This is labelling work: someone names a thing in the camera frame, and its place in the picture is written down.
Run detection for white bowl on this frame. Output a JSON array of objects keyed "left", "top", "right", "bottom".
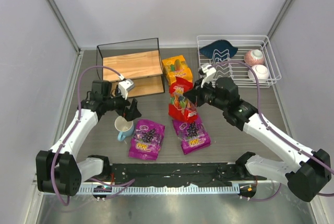
[{"left": 252, "top": 64, "right": 269, "bottom": 84}]

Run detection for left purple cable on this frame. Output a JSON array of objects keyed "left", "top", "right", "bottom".
[{"left": 50, "top": 65, "right": 136, "bottom": 206}]

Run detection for white wire dish rack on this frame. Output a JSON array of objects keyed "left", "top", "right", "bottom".
[{"left": 197, "top": 35, "right": 282, "bottom": 88}]

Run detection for pink patterned bowl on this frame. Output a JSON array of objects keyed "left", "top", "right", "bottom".
[{"left": 244, "top": 49, "right": 265, "bottom": 66}]

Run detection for purple candy bag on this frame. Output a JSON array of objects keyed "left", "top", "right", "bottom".
[
  {"left": 128, "top": 119, "right": 165, "bottom": 161},
  {"left": 172, "top": 116, "right": 211, "bottom": 155}
]

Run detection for blue and white mug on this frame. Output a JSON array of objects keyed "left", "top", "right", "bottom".
[{"left": 114, "top": 116, "right": 135, "bottom": 142}]

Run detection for white slotted cable duct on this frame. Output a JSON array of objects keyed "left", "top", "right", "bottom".
[{"left": 77, "top": 183, "right": 240, "bottom": 195}]

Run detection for orange candy bag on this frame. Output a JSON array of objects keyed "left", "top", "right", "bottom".
[{"left": 162, "top": 55, "right": 193, "bottom": 86}]

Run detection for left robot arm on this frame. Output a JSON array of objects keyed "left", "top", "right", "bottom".
[{"left": 35, "top": 79, "right": 141, "bottom": 196}]

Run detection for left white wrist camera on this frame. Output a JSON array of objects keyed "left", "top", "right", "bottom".
[{"left": 118, "top": 79, "right": 135, "bottom": 100}]

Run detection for red candy bag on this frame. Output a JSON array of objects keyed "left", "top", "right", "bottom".
[{"left": 169, "top": 77, "right": 198, "bottom": 123}]

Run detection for wooden wire-frame shelf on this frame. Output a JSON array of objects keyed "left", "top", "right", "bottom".
[{"left": 97, "top": 38, "right": 165, "bottom": 98}]

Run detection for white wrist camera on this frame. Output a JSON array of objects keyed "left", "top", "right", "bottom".
[
  {"left": 198, "top": 63, "right": 216, "bottom": 88},
  {"left": 118, "top": 79, "right": 135, "bottom": 100}
]

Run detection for dark blue leaf plate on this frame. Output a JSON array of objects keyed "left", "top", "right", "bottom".
[{"left": 199, "top": 40, "right": 238, "bottom": 60}]

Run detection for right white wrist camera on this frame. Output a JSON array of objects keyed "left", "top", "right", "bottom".
[{"left": 198, "top": 63, "right": 216, "bottom": 88}]

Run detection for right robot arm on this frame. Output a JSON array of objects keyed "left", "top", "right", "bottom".
[{"left": 183, "top": 77, "right": 333, "bottom": 202}]

